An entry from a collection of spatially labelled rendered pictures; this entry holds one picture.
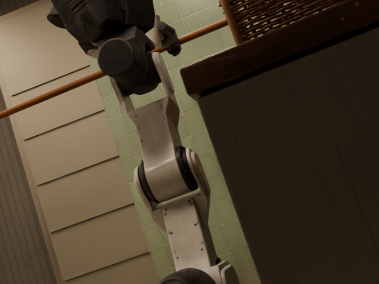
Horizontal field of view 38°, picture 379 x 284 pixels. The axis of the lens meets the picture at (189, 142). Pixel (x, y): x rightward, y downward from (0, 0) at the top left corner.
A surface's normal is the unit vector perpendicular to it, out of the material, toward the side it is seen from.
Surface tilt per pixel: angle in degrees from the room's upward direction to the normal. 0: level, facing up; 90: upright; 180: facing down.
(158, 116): 74
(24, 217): 90
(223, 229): 90
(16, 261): 90
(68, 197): 90
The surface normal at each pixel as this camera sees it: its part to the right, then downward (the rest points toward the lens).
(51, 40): -0.17, -0.12
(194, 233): -0.31, -0.35
